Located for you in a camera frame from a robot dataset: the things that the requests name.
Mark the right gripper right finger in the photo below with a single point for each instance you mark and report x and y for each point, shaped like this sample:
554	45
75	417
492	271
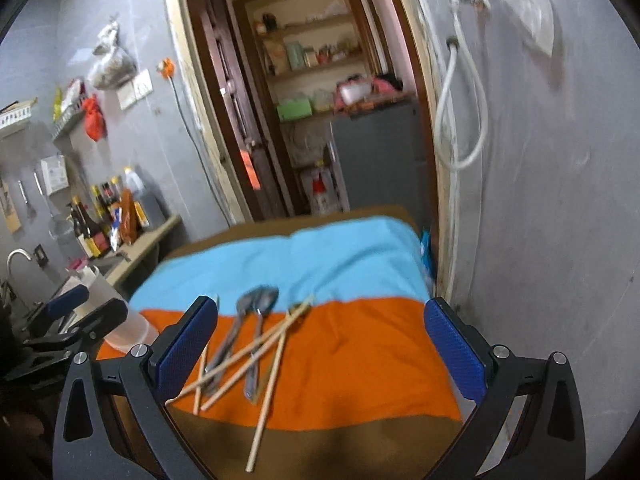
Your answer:
464	351

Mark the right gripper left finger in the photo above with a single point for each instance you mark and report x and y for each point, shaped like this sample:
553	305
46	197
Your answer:
178	348

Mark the bamboo chopstick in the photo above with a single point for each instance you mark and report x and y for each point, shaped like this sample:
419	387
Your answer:
277	338
254	345
202	365
266	405

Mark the kitchen counter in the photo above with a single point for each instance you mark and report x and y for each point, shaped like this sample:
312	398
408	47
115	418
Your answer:
116	267

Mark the translucent plastic utensil cup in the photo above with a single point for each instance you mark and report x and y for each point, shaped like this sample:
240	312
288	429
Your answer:
121	326

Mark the steel fork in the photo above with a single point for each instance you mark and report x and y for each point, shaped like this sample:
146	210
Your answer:
244	306

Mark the dark sauce bottle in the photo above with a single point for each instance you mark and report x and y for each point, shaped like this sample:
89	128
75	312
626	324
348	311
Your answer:
91	231

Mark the orange cloth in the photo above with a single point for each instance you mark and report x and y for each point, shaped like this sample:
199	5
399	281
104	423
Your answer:
348	363

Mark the small gold spoon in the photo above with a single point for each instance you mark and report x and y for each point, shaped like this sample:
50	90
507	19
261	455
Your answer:
295	307

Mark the light blue cloth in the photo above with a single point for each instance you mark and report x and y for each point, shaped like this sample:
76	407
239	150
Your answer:
345	260

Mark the brown tablecloth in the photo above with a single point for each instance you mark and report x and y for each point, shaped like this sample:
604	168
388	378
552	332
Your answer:
401	448

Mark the large oil jug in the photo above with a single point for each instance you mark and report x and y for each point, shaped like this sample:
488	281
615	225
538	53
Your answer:
146	205

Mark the red plastic bag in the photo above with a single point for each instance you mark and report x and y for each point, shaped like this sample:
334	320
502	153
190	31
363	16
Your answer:
93	120

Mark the grey refrigerator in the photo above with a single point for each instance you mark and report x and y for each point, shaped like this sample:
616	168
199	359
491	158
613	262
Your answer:
379	158

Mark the red white bottle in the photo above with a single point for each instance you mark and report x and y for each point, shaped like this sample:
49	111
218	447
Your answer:
321	197

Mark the wooden door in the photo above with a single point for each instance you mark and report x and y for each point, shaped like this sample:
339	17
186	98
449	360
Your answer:
248	140

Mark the hanging bag of goods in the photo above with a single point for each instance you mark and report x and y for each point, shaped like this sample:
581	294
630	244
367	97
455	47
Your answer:
113	66

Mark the green box on shelf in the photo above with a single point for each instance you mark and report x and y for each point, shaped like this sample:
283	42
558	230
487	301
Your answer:
294	109

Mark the wall power socket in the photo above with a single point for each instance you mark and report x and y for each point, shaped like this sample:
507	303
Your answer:
135	90

